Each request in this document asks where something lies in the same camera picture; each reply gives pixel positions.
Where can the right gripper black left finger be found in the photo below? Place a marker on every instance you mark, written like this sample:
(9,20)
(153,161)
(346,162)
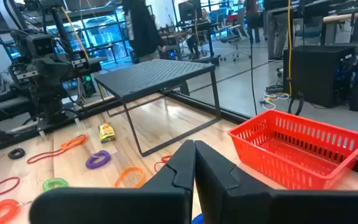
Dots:
(120,205)

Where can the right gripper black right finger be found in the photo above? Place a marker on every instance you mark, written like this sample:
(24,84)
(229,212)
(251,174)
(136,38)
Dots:
(259,208)

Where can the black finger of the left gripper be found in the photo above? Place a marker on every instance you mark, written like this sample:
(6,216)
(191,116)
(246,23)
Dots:
(63,79)
(48,81)

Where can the blue spiral wrist coil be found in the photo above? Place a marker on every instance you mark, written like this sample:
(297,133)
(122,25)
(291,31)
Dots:
(199,220)

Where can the orange rubber band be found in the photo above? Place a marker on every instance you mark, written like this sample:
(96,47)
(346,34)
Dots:
(130,168)
(76,140)

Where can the red plastic basket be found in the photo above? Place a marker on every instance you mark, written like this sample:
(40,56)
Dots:
(291,149)

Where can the green spiral wrist coil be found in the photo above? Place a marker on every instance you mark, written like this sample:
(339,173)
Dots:
(47,186)

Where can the red rubber band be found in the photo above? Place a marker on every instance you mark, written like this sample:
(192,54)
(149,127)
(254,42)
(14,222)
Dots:
(166,159)
(29,160)
(18,182)

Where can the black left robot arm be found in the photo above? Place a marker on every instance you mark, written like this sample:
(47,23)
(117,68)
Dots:
(54,109)

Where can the grey office chair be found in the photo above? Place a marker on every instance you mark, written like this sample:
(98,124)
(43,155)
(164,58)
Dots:
(235,37)

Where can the metal storage rack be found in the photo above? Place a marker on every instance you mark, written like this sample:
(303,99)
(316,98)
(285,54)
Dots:
(101,12)

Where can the purple spiral wrist coil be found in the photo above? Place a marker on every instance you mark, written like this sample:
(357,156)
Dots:
(89,163)

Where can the person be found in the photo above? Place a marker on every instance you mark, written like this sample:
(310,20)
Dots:
(253,18)
(141,31)
(277,28)
(197,37)

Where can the black table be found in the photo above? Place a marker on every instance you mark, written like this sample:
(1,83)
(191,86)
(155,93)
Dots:
(151,76)

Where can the Crayola crayon box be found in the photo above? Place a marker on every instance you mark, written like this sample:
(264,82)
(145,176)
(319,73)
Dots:
(107,133)

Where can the black spiral wrist coil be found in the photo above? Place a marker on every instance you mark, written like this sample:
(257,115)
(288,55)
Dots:
(9,154)

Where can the black computer monitor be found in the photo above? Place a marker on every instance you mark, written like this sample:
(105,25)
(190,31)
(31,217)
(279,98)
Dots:
(188,11)

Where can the black computer tower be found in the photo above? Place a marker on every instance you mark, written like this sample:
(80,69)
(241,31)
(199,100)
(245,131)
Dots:
(315,74)

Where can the wooden workbench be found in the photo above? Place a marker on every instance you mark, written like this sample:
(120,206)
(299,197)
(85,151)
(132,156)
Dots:
(346,17)

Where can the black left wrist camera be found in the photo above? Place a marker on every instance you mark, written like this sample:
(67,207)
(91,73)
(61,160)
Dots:
(40,46)

